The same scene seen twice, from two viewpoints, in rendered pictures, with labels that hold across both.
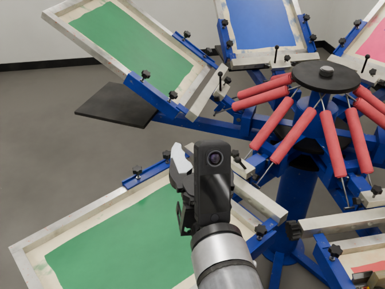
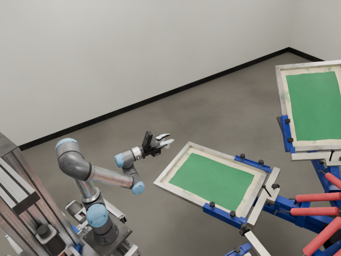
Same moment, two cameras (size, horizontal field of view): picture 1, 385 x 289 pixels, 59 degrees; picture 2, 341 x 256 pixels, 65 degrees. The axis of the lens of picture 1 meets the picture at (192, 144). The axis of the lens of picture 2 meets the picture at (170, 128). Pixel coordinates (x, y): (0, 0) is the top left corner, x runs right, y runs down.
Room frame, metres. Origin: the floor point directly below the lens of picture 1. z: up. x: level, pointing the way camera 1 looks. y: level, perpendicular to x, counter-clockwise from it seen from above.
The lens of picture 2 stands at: (0.28, -1.24, 2.73)
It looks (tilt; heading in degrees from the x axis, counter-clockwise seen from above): 38 degrees down; 81
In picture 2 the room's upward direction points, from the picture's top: 10 degrees counter-clockwise
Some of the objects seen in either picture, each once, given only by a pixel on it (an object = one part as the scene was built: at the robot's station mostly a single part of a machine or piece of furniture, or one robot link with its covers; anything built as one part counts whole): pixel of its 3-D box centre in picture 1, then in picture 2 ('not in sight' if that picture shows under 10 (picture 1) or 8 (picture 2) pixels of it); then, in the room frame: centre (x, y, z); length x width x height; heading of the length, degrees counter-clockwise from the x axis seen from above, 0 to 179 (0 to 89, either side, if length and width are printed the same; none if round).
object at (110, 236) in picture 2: not in sight; (104, 229); (-0.06, -0.23, 1.31); 0.15 x 0.15 x 0.10
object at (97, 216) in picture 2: not in sight; (98, 217); (-0.06, -0.22, 1.42); 0.13 x 0.12 x 0.14; 101
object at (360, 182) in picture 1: (365, 195); not in sight; (0.98, -0.71, 1.02); 0.17 x 0.06 x 0.05; 10
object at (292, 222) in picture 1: (295, 229); (245, 232); (0.80, -0.38, 1.02); 0.07 x 0.06 x 0.07; 10
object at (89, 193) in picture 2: not in sight; (82, 179); (-0.08, -0.10, 1.63); 0.15 x 0.12 x 0.55; 101
